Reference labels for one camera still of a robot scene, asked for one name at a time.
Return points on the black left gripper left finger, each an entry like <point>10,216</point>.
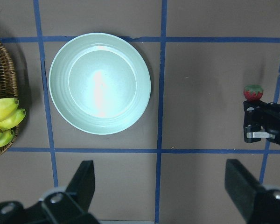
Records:
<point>61,207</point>

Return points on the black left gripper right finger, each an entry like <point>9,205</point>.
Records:
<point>257,203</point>

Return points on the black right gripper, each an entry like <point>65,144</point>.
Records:
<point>261,121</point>

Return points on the red strawberry of pair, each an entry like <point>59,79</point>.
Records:
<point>253,92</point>

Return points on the light green plate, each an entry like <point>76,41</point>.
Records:
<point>99,83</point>

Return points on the yellow banana bunch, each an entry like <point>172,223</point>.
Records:
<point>10,117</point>

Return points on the brown wicker basket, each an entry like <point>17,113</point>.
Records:
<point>8,84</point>

